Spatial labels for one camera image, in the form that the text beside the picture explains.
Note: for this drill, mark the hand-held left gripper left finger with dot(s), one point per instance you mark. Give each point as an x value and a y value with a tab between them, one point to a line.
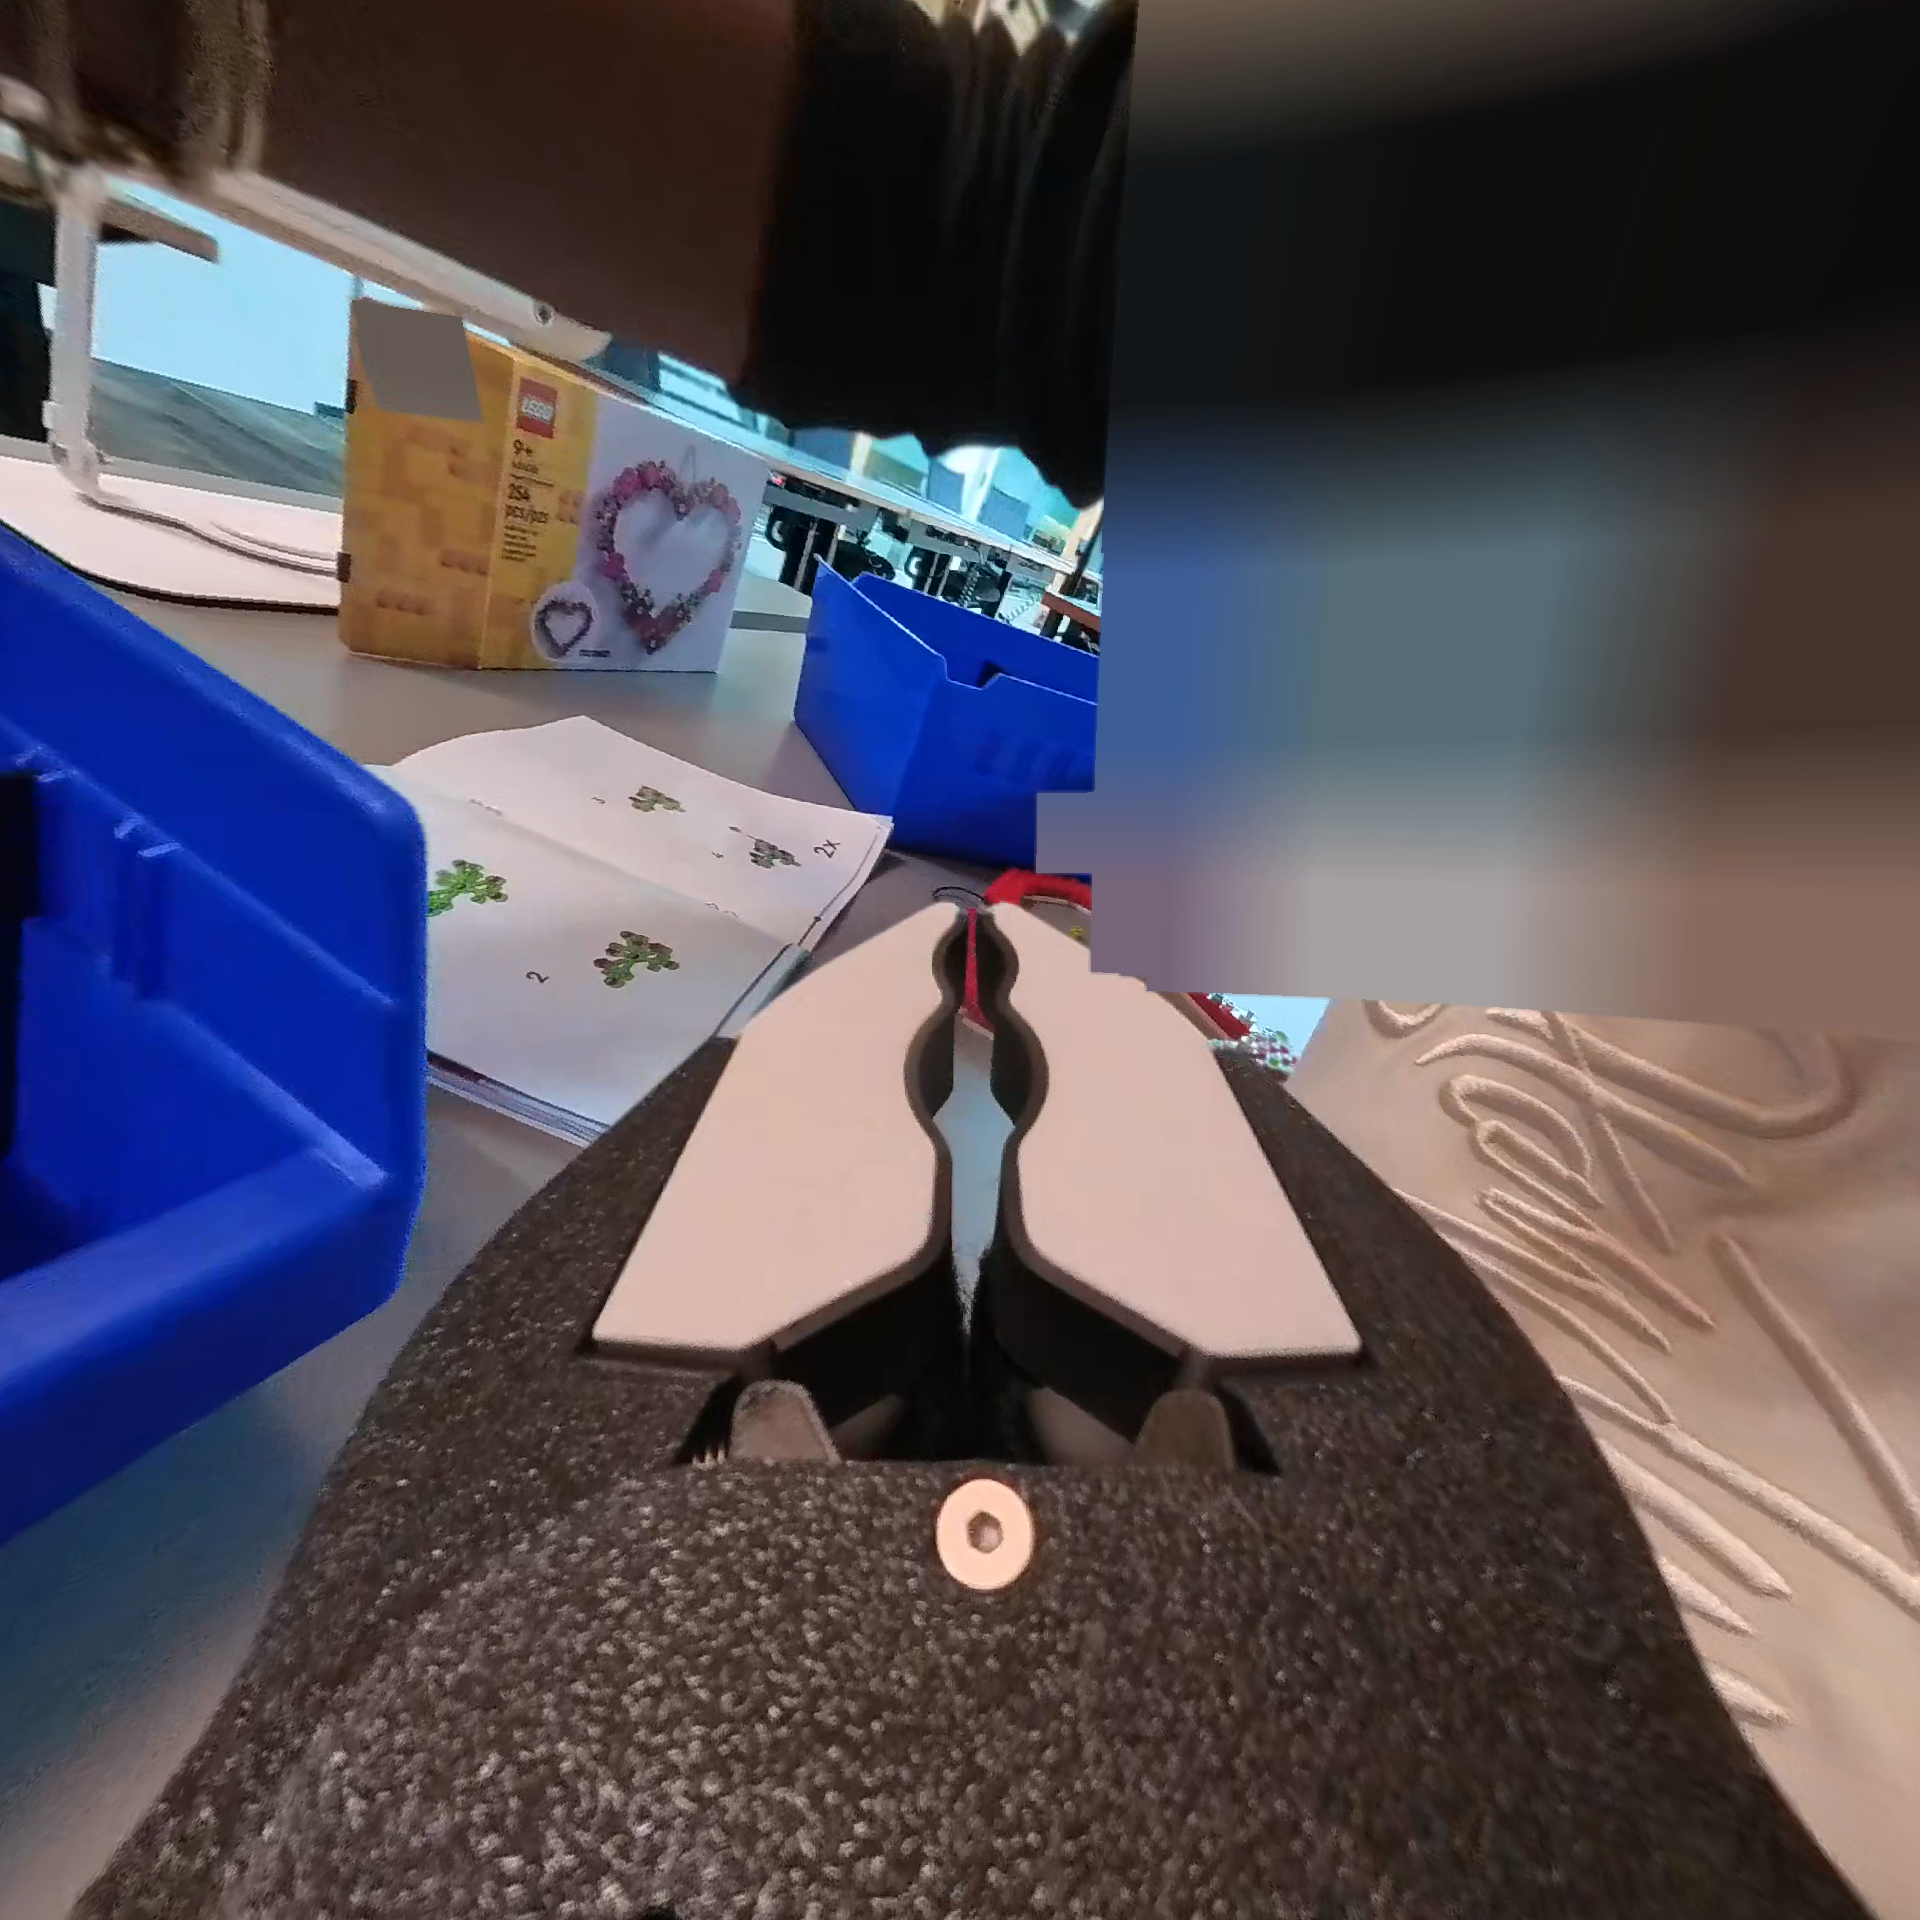
779	1170

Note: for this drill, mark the yellow brick toy box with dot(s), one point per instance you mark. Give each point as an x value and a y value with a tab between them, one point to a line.
434	524

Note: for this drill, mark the red heart brick frame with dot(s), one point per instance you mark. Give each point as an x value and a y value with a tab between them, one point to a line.
1035	888

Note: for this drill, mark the person's right forearm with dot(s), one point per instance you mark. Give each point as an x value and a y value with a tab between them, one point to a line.
523	148

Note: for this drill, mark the small blue plastic bin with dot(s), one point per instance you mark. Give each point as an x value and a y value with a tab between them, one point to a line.
930	721

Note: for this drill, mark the open instruction booklet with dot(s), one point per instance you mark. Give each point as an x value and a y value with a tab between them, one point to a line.
600	885

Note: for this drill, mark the large blue plastic bin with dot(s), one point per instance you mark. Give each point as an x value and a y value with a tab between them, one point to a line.
225	975

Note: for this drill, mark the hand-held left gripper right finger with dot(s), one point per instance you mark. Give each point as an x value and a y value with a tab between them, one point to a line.
1170	1200

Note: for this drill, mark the cream embroidered shirt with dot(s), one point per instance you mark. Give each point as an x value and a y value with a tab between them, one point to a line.
1724	1276

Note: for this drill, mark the background desk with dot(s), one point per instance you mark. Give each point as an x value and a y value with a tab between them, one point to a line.
818	524

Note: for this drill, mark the grey desk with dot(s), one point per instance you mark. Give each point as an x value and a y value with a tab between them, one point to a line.
493	704

